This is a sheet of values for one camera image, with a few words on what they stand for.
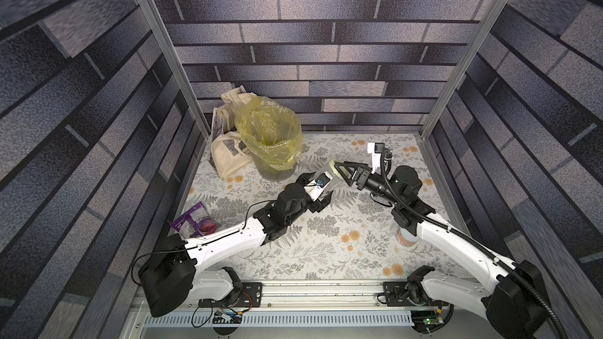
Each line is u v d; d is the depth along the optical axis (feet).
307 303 2.40
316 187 2.08
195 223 2.80
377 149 2.11
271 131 3.32
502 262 1.39
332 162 2.27
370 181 2.10
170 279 1.35
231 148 3.23
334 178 2.23
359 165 2.29
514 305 1.29
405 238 2.68
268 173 3.35
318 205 2.22
